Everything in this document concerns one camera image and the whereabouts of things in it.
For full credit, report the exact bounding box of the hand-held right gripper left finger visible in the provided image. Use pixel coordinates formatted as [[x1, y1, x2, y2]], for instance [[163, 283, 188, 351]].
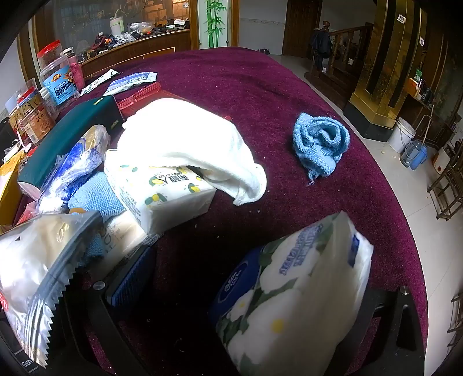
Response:
[[47, 246, 158, 376]]

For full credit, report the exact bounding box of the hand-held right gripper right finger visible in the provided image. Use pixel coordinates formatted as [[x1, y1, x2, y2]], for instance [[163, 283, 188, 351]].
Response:
[[336, 285, 425, 376]]

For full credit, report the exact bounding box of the silver serrated-edge packet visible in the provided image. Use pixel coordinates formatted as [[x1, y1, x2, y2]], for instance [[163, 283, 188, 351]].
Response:
[[0, 211, 105, 366]]

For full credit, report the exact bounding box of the floral print tissue pack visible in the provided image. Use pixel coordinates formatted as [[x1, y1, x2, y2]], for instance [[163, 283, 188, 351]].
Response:
[[208, 211, 374, 376]]

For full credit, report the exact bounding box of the gold-rimmed white tray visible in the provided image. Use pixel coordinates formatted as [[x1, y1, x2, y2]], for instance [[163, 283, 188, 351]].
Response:
[[0, 150, 27, 226]]

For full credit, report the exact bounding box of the blue knitted cloth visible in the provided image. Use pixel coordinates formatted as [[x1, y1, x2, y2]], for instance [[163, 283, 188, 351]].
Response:
[[292, 112, 351, 186]]

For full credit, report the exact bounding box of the beige tissue pack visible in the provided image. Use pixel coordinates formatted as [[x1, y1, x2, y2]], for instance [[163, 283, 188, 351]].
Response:
[[87, 210, 149, 279]]

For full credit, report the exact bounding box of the lemon print tissue pack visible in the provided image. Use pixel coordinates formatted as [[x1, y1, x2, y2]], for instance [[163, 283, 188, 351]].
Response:
[[104, 149, 215, 235]]

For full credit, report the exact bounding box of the blue microfiber cloth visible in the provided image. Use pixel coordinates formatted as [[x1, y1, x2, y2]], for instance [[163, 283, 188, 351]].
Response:
[[68, 173, 125, 266]]

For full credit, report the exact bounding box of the blue white packaged cloth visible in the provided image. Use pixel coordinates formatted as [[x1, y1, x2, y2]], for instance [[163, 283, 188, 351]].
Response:
[[38, 125, 111, 214]]

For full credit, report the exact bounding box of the wooden chair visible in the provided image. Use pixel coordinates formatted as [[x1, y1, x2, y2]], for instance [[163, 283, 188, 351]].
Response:
[[427, 137, 463, 221]]

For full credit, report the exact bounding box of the dark green tissue pack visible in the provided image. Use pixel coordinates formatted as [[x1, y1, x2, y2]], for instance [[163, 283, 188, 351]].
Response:
[[17, 97, 121, 192]]

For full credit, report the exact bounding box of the white towel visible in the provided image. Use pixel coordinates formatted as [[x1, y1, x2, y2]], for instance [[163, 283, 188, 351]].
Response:
[[117, 98, 267, 206]]

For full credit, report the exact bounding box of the blue water jug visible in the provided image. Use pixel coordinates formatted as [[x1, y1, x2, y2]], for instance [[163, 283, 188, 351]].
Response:
[[400, 140, 428, 170]]

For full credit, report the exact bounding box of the red plastic package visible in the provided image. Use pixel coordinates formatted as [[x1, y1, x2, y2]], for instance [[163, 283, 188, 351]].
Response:
[[116, 82, 161, 118]]

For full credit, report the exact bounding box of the white bucket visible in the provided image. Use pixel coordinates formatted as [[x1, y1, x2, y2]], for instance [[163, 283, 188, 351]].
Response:
[[389, 117, 416, 153]]

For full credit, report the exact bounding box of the brown label snack jar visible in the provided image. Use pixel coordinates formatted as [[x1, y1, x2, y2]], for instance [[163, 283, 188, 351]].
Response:
[[16, 87, 58, 145]]

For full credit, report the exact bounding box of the blue white wipes packet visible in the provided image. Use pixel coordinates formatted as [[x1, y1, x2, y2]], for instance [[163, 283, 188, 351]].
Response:
[[103, 71, 158, 96]]

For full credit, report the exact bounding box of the flat white packet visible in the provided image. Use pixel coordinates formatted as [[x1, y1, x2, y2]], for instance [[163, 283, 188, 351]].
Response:
[[80, 69, 119, 96]]

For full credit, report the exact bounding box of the clear jar with blue label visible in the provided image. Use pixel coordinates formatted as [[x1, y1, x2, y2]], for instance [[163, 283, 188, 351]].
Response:
[[39, 54, 81, 106]]

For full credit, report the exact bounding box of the pink bottle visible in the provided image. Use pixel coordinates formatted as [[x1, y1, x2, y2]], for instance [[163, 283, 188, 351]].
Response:
[[69, 51, 84, 83]]

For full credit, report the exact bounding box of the wooden counter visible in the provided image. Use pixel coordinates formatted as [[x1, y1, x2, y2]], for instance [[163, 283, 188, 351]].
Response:
[[78, 29, 192, 80]]

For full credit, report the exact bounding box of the red lid plastic jar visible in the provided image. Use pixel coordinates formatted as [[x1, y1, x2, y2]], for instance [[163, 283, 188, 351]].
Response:
[[36, 41, 62, 69]]

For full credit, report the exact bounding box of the gold pillar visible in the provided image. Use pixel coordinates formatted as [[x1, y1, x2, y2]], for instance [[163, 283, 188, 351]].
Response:
[[343, 0, 424, 140]]

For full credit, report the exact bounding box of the wooden staircase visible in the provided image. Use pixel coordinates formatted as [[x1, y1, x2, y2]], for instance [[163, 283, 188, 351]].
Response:
[[304, 21, 375, 109]]

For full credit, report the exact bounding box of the dark jacket on bannister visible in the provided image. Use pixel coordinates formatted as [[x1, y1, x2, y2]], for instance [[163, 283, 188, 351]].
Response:
[[311, 29, 333, 69]]

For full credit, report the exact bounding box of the wooden door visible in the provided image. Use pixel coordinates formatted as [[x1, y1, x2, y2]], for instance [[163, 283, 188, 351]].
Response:
[[282, 0, 322, 58]]

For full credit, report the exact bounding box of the bamboo wall poster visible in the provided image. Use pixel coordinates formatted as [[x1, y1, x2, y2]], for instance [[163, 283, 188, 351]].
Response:
[[198, 0, 230, 49]]

